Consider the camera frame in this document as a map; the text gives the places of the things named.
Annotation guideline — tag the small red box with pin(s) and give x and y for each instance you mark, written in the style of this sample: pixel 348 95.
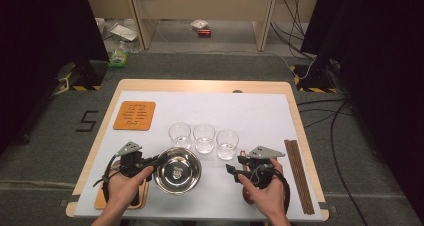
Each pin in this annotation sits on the small red box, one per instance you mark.
pixel 204 33

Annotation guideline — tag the black stand base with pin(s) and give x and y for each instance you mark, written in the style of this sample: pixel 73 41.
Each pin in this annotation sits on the black stand base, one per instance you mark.
pixel 86 74
pixel 316 76

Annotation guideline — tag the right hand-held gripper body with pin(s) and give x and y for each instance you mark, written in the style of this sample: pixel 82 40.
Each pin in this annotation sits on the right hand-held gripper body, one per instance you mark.
pixel 261 172

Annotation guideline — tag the wooden coaster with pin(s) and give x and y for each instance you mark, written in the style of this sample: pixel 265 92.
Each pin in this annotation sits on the wooden coaster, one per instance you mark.
pixel 100 202
pixel 120 119

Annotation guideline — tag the white crumpled bag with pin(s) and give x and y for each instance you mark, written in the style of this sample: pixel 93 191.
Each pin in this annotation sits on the white crumpled bag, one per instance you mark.
pixel 200 24

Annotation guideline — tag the bundle of wooden chopsticks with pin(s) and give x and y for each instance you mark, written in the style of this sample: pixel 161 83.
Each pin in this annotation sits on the bundle of wooden chopsticks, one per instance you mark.
pixel 298 176

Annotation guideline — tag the stainless steel bowl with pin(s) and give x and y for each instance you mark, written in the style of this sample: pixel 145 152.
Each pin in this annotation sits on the stainless steel bowl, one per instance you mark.
pixel 176 182

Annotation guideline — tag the black curtain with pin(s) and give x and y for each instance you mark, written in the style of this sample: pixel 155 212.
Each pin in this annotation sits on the black curtain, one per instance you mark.
pixel 40 52
pixel 383 69

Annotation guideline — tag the white flat box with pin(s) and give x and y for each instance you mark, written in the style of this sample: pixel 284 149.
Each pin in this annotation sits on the white flat box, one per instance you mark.
pixel 124 32

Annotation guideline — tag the clear glass cup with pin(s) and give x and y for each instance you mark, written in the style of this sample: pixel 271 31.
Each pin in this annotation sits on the clear glass cup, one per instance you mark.
pixel 180 137
pixel 204 139
pixel 227 145

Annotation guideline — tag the green wet wipes packet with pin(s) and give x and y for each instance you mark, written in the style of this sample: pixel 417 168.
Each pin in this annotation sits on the green wet wipes packet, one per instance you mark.
pixel 118 58

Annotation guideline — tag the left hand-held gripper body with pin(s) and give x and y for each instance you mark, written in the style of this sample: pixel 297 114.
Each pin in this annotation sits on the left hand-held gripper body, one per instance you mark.
pixel 131 164

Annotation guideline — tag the person's left hand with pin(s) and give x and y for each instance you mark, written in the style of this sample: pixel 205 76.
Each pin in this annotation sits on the person's left hand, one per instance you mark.
pixel 125 192

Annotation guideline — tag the person's right hand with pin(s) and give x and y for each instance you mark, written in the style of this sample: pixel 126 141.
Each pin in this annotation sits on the person's right hand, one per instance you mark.
pixel 268 199

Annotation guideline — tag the beige wooden desk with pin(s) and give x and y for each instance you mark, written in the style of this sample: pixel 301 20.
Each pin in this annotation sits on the beige wooden desk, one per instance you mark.
pixel 142 29

